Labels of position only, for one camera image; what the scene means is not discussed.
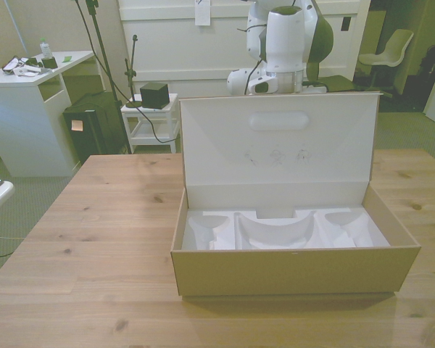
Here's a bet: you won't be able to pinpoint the white moulded box insert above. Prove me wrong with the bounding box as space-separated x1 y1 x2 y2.
181 207 390 252

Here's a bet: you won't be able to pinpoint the brown cardboard box with lid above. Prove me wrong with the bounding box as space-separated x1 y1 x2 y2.
170 90 421 299

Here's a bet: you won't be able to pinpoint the small white side table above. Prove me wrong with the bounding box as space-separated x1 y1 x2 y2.
120 93 180 154

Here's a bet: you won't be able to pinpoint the black cube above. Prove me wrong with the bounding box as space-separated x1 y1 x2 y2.
139 82 167 109

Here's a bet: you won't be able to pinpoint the white cabinet doors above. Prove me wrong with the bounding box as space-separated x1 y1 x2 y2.
117 0 371 101

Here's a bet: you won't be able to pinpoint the black microphone stand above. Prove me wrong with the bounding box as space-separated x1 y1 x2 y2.
124 34 144 109

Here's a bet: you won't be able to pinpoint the black computer tower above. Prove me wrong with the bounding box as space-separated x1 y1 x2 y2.
62 91 128 165

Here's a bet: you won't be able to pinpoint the white paper sheet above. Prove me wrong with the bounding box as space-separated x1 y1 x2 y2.
194 0 210 27

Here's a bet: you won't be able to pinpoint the black tripod stand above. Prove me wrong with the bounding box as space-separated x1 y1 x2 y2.
70 0 133 154

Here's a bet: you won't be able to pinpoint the white desk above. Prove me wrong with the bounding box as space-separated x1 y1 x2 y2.
0 50 103 178

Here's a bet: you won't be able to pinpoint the white plastic chair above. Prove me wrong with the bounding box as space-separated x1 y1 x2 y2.
354 28 415 98

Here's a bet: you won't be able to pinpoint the clear plastic bottle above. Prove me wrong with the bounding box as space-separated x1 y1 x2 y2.
39 37 53 60

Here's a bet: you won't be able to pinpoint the white controller on desk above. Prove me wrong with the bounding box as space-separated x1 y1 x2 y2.
14 63 41 78

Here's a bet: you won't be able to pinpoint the black dark bag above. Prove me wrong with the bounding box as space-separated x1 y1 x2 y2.
419 44 435 88

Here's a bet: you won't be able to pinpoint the black cable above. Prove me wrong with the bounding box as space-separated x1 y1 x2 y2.
123 57 175 144

